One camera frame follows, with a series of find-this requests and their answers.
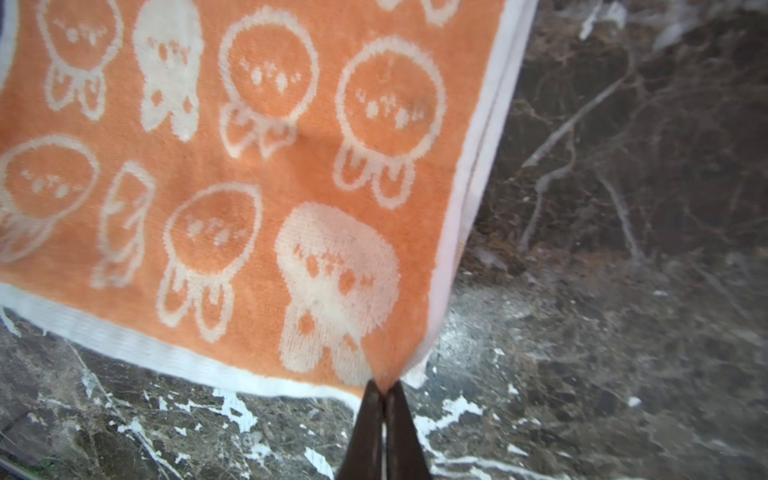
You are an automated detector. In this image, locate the orange patterned towel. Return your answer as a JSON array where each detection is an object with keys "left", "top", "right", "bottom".
[{"left": 1, "top": 1, "right": 537, "bottom": 406}]

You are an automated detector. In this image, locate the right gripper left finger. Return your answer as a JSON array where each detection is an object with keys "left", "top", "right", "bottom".
[{"left": 335, "top": 380, "right": 384, "bottom": 480}]

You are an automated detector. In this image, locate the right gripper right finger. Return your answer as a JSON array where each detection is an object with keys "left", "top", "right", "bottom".
[{"left": 385, "top": 381, "right": 433, "bottom": 480}]

